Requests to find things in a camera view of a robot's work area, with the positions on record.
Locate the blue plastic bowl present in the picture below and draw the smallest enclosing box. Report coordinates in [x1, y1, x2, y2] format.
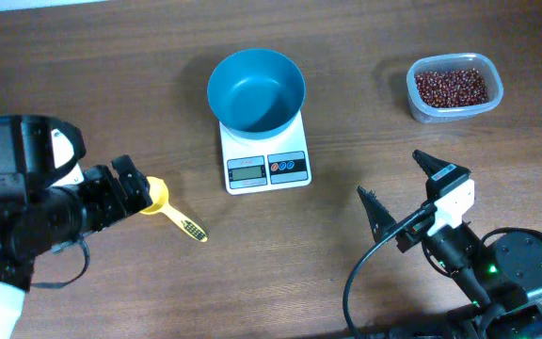
[206, 48, 307, 138]

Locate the clear plastic bean container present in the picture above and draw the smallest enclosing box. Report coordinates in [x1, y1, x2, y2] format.
[406, 53, 504, 123]

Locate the white digital kitchen scale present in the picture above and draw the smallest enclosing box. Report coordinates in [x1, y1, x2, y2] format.
[219, 113, 312, 195]

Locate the yellow plastic measuring scoop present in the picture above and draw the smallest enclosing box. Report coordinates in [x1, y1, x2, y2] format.
[141, 176, 208, 243]

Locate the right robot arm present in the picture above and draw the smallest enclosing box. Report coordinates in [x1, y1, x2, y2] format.
[357, 150, 542, 338]

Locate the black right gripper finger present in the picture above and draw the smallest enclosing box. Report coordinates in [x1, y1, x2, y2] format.
[357, 186, 397, 244]
[412, 150, 455, 178]

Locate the red beans pile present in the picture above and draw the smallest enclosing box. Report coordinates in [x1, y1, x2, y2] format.
[414, 68, 488, 108]

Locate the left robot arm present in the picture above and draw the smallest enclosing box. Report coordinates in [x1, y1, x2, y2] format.
[0, 115, 152, 338]

